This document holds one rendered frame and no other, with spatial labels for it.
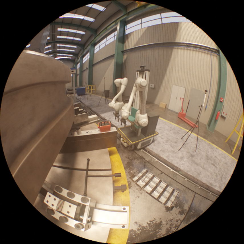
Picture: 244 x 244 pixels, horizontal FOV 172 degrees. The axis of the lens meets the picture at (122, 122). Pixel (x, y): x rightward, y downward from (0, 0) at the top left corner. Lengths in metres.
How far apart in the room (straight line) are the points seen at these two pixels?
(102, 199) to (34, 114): 1.15
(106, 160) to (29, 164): 1.13
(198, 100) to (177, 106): 1.72
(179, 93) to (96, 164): 6.12
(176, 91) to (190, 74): 1.91
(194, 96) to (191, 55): 3.23
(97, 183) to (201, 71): 7.52
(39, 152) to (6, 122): 0.34
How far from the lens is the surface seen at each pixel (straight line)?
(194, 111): 6.78
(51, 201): 0.78
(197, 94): 6.72
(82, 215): 0.92
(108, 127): 1.32
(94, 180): 1.25
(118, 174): 1.22
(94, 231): 1.21
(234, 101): 7.69
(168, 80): 7.18
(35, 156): 0.70
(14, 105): 0.74
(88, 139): 1.40
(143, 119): 1.28
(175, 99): 6.35
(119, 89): 1.83
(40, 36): 5.99
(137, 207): 1.49
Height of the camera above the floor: 1.45
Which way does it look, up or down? 27 degrees down
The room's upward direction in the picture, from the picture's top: 4 degrees clockwise
